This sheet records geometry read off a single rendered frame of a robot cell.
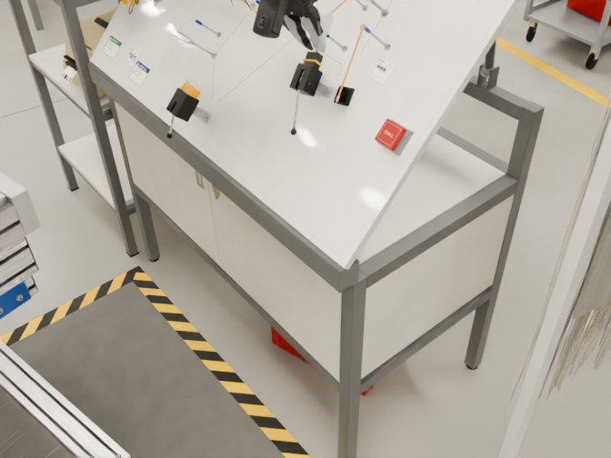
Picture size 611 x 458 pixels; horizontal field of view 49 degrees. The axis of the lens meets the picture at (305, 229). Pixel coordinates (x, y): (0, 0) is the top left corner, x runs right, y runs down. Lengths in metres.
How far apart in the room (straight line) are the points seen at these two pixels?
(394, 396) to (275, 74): 1.13
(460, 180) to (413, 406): 0.81
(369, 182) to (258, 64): 0.47
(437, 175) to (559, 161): 1.61
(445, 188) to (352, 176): 0.37
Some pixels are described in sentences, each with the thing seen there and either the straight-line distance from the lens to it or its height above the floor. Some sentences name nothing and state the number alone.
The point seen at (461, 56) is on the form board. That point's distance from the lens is 1.40.
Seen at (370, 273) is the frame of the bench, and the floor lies 0.80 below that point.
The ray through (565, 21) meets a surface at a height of 0.17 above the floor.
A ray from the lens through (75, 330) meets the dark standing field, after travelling 2.57.
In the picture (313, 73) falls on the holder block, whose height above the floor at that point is 1.15.
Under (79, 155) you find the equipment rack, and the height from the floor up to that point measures 0.24.
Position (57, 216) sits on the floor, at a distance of 3.06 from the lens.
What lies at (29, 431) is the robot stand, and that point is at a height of 0.21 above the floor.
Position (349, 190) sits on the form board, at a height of 0.97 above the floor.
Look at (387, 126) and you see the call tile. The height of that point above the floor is 1.10.
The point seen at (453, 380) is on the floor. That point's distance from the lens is 2.32.
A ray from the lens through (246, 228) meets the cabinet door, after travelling 1.78.
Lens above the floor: 1.86
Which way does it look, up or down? 42 degrees down
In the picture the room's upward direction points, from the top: 1 degrees counter-clockwise
